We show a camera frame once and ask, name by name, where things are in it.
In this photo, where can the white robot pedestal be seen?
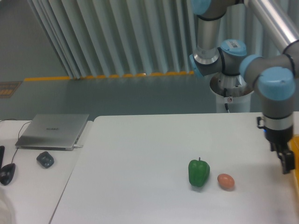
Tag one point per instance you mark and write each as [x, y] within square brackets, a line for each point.
[232, 94]

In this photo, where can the black computer mouse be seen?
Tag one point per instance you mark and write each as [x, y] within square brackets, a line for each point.
[7, 173]

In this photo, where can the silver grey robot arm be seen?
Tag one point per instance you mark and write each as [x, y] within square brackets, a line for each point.
[273, 80]

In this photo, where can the grey pleated curtain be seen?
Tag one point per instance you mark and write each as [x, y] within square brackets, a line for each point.
[120, 37]

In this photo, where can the dark earbuds case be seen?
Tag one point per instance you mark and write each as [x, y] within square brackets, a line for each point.
[45, 159]

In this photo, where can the brown egg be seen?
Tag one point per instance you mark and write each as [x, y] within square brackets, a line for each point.
[226, 181]

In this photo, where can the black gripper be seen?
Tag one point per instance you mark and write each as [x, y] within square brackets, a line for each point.
[278, 143]

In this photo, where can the black stick object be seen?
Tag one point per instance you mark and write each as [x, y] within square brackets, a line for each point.
[2, 151]

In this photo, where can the green bell pepper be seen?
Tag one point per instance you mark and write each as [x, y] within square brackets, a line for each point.
[198, 172]

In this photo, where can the silver closed laptop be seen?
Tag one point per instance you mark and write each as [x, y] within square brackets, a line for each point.
[53, 132]

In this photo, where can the yellow plastic basket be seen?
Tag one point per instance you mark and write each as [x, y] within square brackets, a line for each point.
[294, 146]

